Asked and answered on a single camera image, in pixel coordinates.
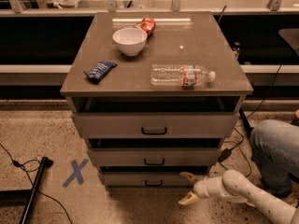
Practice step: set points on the black stand leg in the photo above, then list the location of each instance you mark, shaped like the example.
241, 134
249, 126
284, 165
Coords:
26, 197

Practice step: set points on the blue snack bag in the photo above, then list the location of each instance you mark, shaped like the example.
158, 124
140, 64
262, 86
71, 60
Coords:
99, 71

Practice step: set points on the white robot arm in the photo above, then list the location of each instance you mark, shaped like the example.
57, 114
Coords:
233, 187

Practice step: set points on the grey drawer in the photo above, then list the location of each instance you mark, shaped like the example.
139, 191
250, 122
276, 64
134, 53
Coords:
155, 125
144, 180
153, 156

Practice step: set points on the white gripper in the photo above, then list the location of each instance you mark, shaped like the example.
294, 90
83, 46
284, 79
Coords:
202, 187

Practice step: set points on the white bowl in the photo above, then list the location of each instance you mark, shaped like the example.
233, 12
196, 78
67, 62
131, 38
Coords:
130, 41

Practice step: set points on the clear plastic water bottle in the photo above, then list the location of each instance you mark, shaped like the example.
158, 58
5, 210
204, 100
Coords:
186, 76

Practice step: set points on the person leg in jeans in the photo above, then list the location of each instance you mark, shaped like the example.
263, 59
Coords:
275, 146

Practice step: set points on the crushed red soda can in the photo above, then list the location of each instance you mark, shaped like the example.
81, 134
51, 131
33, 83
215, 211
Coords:
147, 25

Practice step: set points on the grey drawer cabinet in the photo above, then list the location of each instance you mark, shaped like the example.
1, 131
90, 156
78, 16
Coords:
179, 38

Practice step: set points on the person hand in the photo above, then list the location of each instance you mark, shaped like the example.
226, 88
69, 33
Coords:
297, 113

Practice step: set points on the blue tape cross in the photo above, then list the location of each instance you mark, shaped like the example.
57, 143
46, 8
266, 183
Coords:
76, 174

